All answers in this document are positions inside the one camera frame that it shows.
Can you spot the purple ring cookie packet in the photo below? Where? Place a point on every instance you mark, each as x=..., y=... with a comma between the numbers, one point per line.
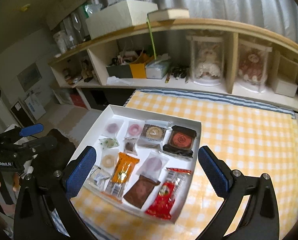
x=112, y=127

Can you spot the wine glass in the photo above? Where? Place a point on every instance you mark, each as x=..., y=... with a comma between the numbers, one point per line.
x=77, y=25

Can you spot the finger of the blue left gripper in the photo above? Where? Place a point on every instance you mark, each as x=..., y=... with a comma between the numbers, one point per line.
x=31, y=130

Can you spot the white box on shelf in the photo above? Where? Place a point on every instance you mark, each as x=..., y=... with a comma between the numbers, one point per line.
x=121, y=15

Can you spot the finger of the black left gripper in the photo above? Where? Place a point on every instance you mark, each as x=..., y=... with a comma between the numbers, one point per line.
x=43, y=144

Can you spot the book on shelf top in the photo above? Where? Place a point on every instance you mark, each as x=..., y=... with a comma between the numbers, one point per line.
x=168, y=14

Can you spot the brown snack packet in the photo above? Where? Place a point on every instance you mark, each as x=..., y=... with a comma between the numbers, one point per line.
x=139, y=192

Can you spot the clear boxed mooncake beige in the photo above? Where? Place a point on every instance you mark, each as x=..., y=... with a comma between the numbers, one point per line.
x=153, y=133

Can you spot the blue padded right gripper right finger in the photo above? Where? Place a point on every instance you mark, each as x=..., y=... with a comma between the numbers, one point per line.
x=260, y=219

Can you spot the green white candy packet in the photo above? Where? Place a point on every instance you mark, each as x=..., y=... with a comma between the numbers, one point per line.
x=107, y=143

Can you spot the red snack packet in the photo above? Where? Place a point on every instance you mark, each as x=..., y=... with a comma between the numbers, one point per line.
x=166, y=197

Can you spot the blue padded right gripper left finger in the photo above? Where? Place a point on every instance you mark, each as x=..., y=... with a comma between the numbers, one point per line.
x=43, y=208

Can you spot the white grey snack bag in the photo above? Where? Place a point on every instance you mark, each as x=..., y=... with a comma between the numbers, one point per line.
x=98, y=177

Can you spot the red doll in case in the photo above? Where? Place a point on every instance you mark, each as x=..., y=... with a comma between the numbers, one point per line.
x=252, y=68

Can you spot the dark ball strawberry print packet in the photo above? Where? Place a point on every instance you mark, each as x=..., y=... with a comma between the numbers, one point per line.
x=129, y=145

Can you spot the beige ring cookie packet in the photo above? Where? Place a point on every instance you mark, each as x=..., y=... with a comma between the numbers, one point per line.
x=109, y=158

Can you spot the white shallow cardboard box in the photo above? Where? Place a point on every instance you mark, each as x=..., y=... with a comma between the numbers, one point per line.
x=131, y=114

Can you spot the yellow cardboard box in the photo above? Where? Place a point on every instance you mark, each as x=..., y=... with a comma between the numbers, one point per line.
x=137, y=67

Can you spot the white box in shelf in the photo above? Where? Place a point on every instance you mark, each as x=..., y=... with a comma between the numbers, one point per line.
x=284, y=86

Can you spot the tissue box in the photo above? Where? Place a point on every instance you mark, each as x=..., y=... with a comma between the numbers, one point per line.
x=158, y=68

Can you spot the pink ring cookie packet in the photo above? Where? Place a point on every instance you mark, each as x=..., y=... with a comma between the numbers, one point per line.
x=134, y=129

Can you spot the white doll in case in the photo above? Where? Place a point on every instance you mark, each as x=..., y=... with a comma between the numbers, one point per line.
x=207, y=59

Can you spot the black boxed red mooncake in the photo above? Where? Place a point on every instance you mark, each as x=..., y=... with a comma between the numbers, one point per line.
x=180, y=142

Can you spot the wooden bedside shelf unit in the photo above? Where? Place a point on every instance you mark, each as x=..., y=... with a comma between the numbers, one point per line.
x=173, y=33

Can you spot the purple round cookie packet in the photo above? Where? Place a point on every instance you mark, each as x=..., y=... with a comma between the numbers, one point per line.
x=153, y=165

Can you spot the orange snack packet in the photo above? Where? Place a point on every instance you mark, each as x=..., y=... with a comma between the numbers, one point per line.
x=120, y=177

